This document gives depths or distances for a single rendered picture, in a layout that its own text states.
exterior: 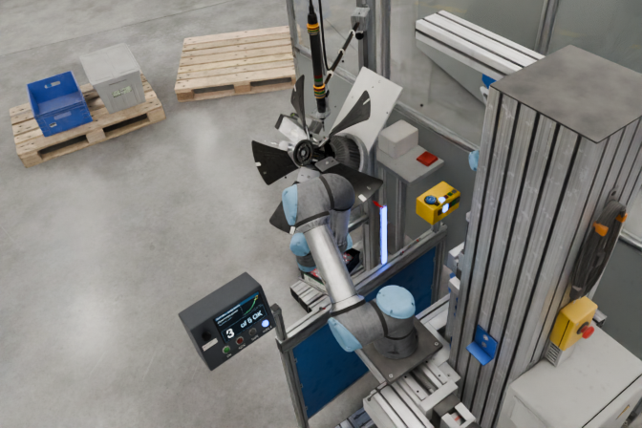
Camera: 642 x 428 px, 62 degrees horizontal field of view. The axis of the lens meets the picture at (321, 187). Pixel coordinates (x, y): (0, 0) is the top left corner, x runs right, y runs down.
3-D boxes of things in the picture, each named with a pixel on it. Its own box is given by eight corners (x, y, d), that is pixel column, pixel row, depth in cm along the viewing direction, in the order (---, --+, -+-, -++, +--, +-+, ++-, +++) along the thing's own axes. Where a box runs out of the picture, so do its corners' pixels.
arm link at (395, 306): (421, 329, 169) (423, 303, 160) (384, 346, 166) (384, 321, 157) (401, 300, 178) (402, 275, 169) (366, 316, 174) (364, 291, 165)
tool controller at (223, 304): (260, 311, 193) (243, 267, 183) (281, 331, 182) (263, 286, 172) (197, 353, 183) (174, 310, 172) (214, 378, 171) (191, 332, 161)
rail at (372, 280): (439, 233, 245) (440, 221, 240) (446, 238, 243) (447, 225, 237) (277, 348, 209) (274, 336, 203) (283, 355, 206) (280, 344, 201)
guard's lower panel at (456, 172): (310, 155, 411) (296, 48, 350) (640, 412, 250) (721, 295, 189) (307, 157, 410) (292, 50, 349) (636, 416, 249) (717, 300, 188)
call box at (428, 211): (440, 198, 235) (442, 180, 228) (459, 209, 229) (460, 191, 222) (415, 215, 229) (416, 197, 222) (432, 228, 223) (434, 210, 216)
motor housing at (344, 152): (318, 172, 257) (299, 168, 247) (340, 130, 251) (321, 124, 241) (349, 197, 243) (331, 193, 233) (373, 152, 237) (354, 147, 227)
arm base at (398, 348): (427, 342, 176) (429, 326, 170) (392, 368, 171) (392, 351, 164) (397, 311, 186) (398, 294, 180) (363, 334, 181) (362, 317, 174)
